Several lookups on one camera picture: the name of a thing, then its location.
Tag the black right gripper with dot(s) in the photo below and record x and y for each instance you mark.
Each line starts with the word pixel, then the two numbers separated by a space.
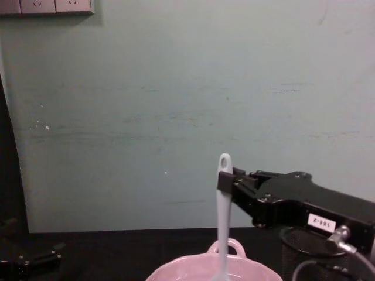
pixel 299 199

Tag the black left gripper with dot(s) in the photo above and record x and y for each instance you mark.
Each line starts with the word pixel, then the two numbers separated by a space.
pixel 13 270

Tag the pale blue plastic spoon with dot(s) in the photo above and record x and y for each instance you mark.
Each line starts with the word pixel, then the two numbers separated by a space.
pixel 223 222

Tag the black mesh cup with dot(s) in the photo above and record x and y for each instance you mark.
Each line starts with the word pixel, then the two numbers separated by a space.
pixel 296 251

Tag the black table cloth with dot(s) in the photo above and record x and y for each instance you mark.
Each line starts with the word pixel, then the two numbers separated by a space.
pixel 117 254

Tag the grey wall socket panel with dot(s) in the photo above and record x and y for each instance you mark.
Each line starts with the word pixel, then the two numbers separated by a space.
pixel 74 6
pixel 38 6
pixel 9 6

